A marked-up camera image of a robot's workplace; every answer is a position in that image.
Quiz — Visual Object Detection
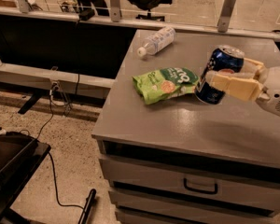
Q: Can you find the green snack bag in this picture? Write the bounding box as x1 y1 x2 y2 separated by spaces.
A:
133 67 199 105

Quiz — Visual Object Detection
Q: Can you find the clear plastic water bottle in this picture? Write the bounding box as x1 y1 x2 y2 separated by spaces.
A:
137 27 175 58

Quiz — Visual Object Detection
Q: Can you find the grey low shelf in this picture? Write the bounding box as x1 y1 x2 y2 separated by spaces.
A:
0 63 114 99

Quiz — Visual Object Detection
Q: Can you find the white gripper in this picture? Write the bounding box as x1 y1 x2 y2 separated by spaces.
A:
205 58 280 117

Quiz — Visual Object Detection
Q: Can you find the black power adapter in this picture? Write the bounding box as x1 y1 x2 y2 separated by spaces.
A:
78 8 95 21

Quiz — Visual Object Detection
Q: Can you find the black floor cable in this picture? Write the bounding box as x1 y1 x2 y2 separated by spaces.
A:
35 73 97 224

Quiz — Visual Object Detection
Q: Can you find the blue pepsi can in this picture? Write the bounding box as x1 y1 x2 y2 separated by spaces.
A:
195 45 245 105

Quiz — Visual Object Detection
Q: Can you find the black tray cart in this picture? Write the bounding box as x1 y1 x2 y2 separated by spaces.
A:
0 132 51 224

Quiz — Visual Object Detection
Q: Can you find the metal railing frame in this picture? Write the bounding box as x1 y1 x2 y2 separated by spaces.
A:
0 0 280 35

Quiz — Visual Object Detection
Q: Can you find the black drawer handle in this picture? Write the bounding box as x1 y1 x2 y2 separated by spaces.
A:
183 178 218 195

